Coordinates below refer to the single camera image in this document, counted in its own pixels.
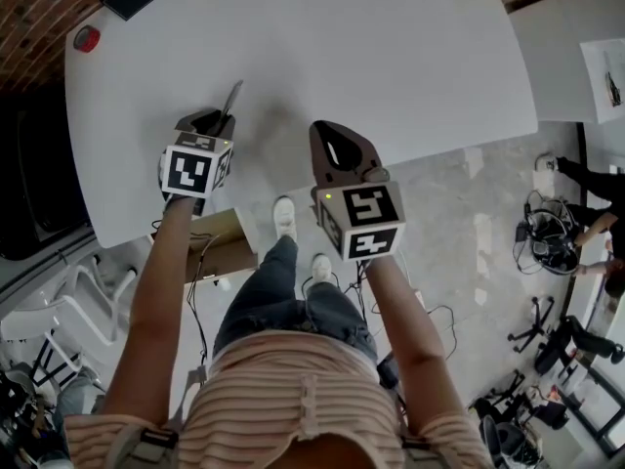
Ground person's white left shoe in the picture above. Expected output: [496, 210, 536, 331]
[271, 195, 299, 242]

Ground white side table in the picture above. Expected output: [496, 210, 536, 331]
[507, 0, 625, 124]

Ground tangled black cable bundle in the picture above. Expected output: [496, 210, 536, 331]
[513, 190, 581, 277]

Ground white printed paper sheet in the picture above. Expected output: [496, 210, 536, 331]
[579, 38, 625, 125]

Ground person's white shoe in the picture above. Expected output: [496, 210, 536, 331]
[271, 195, 299, 242]
[310, 253, 333, 285]

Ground person's left forearm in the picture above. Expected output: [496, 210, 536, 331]
[99, 195, 197, 415]

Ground white desk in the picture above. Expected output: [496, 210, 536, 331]
[64, 0, 539, 249]

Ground black office chair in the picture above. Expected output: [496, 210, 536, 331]
[506, 294, 625, 376]

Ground wooden drawer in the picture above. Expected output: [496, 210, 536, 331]
[184, 206, 259, 283]

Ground person's striped pink shirt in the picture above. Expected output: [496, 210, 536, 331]
[62, 328, 494, 469]

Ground white chair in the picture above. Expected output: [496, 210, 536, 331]
[0, 250, 139, 362]

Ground red tape roll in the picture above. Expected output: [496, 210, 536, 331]
[72, 24, 103, 55]

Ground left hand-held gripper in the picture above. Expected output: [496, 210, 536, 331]
[159, 79, 244, 215]

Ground black floor cable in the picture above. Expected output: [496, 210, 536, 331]
[184, 232, 222, 366]

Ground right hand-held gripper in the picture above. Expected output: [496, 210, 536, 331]
[309, 119, 407, 263]

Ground person's right forearm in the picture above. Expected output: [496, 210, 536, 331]
[363, 255, 471, 435]

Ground black cabinet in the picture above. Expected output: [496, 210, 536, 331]
[0, 90, 95, 263]

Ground person's white right shoe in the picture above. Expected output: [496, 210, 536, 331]
[310, 253, 333, 285]

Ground grey backpack strap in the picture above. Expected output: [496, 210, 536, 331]
[104, 422, 180, 469]

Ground person's blue jeans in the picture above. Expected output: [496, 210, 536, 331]
[213, 234, 379, 365]

